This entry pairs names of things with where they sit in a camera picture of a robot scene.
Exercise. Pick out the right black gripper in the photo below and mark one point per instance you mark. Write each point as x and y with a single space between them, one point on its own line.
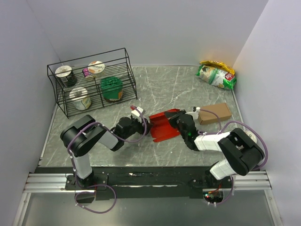
173 116

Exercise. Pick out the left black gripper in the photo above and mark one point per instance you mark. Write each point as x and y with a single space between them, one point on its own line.
141 130

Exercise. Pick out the red paper box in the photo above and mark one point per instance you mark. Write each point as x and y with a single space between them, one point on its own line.
161 129

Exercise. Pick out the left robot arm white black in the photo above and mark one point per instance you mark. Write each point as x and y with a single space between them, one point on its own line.
80 137

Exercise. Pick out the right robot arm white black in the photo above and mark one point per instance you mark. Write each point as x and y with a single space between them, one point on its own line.
241 153

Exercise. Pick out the brown cardboard box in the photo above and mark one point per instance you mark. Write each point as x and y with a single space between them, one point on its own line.
209 113

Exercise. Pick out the green lidded jar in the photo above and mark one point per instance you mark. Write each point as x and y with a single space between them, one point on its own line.
111 88

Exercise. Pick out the green chips bag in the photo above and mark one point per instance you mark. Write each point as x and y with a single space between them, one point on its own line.
216 77

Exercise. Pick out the white cup lower shelf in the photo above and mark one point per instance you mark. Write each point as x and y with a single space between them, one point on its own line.
80 98

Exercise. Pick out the yellow chips bag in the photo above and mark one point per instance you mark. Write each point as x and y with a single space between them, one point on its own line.
219 65

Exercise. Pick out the white yogurt cup orange label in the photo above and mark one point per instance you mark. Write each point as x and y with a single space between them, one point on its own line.
96 68

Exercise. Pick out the small purple white cup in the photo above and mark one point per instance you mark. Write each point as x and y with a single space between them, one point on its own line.
86 72

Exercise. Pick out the foil lid dark cup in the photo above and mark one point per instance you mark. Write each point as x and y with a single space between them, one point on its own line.
66 76

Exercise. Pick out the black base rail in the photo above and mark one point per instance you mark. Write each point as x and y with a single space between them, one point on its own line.
139 182

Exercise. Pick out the black wire rack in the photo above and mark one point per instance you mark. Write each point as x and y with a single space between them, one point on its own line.
117 63

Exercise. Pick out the aluminium frame rail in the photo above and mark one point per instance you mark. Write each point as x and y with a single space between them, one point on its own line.
256 207

